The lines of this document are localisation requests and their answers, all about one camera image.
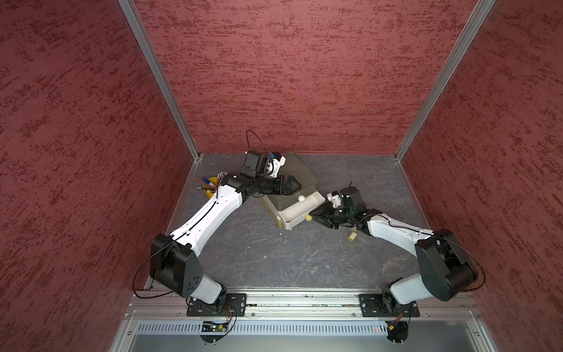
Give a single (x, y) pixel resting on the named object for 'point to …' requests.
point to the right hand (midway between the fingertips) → (311, 219)
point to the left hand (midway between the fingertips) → (290, 191)
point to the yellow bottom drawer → (278, 219)
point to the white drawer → (297, 212)
